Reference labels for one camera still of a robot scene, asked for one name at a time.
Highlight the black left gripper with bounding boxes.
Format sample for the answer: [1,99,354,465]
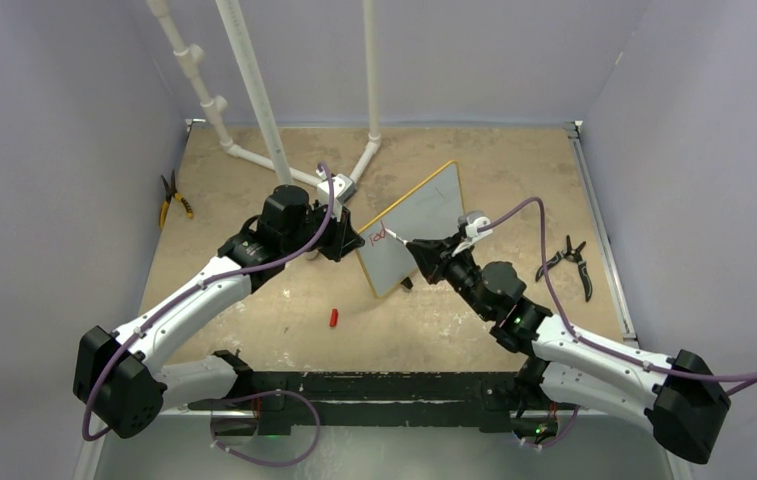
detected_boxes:
[283,199,364,262]

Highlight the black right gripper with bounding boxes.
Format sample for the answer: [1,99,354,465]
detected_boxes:
[409,231,493,320]

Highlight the red whiteboard marker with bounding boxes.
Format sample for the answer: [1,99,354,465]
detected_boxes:
[383,227,408,245]

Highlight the yellow-framed whiteboard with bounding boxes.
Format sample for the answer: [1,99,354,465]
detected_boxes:
[357,161,465,298]

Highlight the red marker cap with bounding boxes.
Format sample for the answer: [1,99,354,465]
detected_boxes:
[329,308,339,328]

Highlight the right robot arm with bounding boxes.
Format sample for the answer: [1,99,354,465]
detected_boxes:
[404,238,731,465]

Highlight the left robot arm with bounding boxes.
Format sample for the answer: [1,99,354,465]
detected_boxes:
[72,176,364,441]

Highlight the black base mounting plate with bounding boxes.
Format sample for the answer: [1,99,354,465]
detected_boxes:
[189,351,552,436]

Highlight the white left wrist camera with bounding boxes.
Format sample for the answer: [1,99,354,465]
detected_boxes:
[316,174,357,220]

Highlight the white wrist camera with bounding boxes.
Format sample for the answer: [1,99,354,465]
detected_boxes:
[316,174,357,220]
[452,210,492,257]

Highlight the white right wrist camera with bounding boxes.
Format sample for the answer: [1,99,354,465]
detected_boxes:
[452,210,492,257]

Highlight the black-handled pliers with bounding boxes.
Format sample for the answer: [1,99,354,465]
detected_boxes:
[535,234,595,304]

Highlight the yellow-handled pliers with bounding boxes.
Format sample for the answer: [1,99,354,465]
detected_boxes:
[158,170,195,229]

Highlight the white PVC pipe frame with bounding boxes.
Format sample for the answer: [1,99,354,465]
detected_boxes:
[146,0,382,186]

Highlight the aluminium frame rail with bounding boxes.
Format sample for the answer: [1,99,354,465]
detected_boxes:
[73,369,220,480]

